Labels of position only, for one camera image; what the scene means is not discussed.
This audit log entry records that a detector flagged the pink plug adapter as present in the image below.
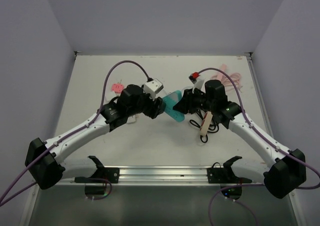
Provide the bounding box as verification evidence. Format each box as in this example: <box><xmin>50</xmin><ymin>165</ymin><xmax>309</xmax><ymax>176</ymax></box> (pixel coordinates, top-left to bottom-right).
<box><xmin>111</xmin><ymin>83</ymin><xmax>125</xmax><ymax>94</ymax></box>

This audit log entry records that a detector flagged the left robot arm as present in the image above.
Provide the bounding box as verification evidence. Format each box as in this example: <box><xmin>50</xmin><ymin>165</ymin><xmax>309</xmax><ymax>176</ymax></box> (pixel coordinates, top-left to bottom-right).
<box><xmin>25</xmin><ymin>80</ymin><xmax>166</xmax><ymax>189</ymax></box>

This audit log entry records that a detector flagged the pink power cord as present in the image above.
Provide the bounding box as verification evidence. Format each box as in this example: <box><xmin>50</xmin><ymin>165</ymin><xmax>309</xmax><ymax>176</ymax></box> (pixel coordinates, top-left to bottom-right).
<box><xmin>209</xmin><ymin>72</ymin><xmax>244</xmax><ymax>94</ymax></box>

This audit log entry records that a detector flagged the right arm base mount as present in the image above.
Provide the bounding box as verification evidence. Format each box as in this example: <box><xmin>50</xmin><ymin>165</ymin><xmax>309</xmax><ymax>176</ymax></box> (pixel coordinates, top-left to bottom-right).
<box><xmin>206</xmin><ymin>156</ymin><xmax>252</xmax><ymax>200</ymax></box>

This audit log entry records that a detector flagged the purple cable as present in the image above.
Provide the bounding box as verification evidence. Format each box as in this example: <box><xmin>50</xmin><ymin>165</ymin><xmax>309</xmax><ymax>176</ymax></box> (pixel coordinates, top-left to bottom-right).
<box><xmin>0</xmin><ymin>60</ymin><xmax>153</xmax><ymax>206</ymax></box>
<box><xmin>198</xmin><ymin>67</ymin><xmax>320</xmax><ymax>226</ymax></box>

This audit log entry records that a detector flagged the white usb-c charger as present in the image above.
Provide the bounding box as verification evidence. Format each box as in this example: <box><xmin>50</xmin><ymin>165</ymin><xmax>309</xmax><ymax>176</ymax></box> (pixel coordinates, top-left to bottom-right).
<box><xmin>126</xmin><ymin>115</ymin><xmax>137</xmax><ymax>124</ymax></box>

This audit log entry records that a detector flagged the aluminium front rail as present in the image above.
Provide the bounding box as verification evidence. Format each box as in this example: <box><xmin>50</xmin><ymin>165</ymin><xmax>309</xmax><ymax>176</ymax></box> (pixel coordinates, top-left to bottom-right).
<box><xmin>31</xmin><ymin>164</ymin><xmax>296</xmax><ymax>186</ymax></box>

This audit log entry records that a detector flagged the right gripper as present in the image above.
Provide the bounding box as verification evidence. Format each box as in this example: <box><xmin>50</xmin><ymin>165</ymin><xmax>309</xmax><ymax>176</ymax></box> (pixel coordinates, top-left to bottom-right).
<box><xmin>175</xmin><ymin>87</ymin><xmax>216</xmax><ymax>114</ymax></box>

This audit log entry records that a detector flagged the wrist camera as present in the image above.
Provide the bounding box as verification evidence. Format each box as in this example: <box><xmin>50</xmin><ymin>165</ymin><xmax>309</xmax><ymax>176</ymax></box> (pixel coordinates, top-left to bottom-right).
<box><xmin>188</xmin><ymin>72</ymin><xmax>205</xmax><ymax>91</ymax></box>
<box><xmin>143</xmin><ymin>79</ymin><xmax>164</xmax><ymax>100</ymax></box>

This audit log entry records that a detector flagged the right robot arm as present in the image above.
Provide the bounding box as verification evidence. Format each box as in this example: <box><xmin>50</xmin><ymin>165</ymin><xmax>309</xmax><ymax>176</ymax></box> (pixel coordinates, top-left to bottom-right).
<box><xmin>173</xmin><ymin>80</ymin><xmax>307</xmax><ymax>198</ymax></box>

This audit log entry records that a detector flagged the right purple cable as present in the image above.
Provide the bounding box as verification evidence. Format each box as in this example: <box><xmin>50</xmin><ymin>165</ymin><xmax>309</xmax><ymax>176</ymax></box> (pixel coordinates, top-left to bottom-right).
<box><xmin>198</xmin><ymin>67</ymin><xmax>320</xmax><ymax>226</ymax></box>

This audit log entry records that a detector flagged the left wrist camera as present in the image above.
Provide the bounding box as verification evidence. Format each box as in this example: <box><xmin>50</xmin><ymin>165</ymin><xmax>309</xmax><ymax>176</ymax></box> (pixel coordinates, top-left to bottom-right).
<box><xmin>143</xmin><ymin>79</ymin><xmax>164</xmax><ymax>100</ymax></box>

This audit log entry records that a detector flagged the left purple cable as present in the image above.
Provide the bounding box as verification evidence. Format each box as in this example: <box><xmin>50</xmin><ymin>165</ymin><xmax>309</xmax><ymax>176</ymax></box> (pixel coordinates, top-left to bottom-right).
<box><xmin>0</xmin><ymin>60</ymin><xmax>153</xmax><ymax>206</ymax></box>

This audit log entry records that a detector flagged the teal triangular power strip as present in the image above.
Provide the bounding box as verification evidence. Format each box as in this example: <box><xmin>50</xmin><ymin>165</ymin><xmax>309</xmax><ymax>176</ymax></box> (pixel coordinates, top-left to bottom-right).
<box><xmin>162</xmin><ymin>90</ymin><xmax>185</xmax><ymax>122</ymax></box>

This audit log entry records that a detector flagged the beige power strip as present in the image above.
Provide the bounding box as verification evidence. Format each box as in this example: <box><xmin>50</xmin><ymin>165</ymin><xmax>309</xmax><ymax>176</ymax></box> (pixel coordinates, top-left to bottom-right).
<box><xmin>200</xmin><ymin>112</ymin><xmax>213</xmax><ymax>137</ymax></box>

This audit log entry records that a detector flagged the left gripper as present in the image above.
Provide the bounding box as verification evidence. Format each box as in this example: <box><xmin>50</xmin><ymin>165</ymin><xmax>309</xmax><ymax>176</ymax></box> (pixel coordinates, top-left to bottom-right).
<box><xmin>126</xmin><ymin>84</ymin><xmax>162</xmax><ymax>118</ymax></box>

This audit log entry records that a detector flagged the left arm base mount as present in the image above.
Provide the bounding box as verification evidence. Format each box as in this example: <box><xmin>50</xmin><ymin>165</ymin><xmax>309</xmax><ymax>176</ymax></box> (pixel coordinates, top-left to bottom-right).
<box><xmin>74</xmin><ymin>156</ymin><xmax>120</xmax><ymax>200</ymax></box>

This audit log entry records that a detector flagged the pink power strip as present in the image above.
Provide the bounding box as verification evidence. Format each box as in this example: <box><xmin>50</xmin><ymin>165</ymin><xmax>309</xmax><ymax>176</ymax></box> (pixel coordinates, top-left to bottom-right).
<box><xmin>217</xmin><ymin>64</ymin><xmax>227</xmax><ymax>81</ymax></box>

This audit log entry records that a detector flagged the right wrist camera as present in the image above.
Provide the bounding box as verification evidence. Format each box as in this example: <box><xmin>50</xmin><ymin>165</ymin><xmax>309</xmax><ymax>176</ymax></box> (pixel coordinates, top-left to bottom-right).
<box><xmin>188</xmin><ymin>72</ymin><xmax>205</xmax><ymax>91</ymax></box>

